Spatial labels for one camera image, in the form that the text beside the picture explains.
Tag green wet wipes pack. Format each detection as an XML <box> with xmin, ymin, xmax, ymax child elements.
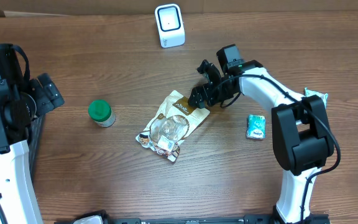
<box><xmin>304</xmin><ymin>87</ymin><xmax>329</xmax><ymax>107</ymax></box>

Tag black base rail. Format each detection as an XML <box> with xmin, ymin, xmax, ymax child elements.
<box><xmin>54</xmin><ymin>210</ymin><xmax>332</xmax><ymax>224</ymax></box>

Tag brown snack packet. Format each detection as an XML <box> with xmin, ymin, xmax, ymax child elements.
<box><xmin>135</xmin><ymin>90</ymin><xmax>210</xmax><ymax>162</ymax></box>

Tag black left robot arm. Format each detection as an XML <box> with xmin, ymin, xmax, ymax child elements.
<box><xmin>0</xmin><ymin>44</ymin><xmax>65</xmax><ymax>223</ymax></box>

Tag small teal tissue pack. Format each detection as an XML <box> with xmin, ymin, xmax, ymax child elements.
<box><xmin>246</xmin><ymin>114</ymin><xmax>266</xmax><ymax>140</ymax></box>

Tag white barcode scanner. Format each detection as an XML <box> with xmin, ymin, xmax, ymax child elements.
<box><xmin>155</xmin><ymin>3</ymin><xmax>186</xmax><ymax>49</ymax></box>

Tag grey plastic mesh basket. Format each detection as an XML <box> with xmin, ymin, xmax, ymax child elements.
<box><xmin>29</xmin><ymin>116</ymin><xmax>45</xmax><ymax>180</ymax></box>

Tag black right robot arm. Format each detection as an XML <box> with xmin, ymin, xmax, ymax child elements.
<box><xmin>188</xmin><ymin>44</ymin><xmax>340</xmax><ymax>223</ymax></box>

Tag green lidded jar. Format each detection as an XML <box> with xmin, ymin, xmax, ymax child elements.
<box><xmin>88</xmin><ymin>100</ymin><xmax>116</xmax><ymax>128</ymax></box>

